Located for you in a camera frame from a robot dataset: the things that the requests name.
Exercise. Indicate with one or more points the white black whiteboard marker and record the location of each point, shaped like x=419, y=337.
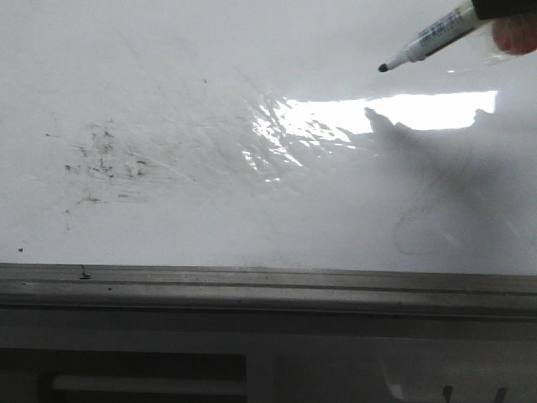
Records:
x=447, y=30

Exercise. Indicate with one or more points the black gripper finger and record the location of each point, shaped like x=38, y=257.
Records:
x=493, y=9

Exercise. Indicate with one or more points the white whiteboard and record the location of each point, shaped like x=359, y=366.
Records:
x=261, y=134

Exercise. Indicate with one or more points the red round magnet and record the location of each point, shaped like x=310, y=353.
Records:
x=515, y=35

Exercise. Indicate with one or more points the grey aluminium whiteboard frame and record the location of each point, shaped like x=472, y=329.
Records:
x=263, y=289

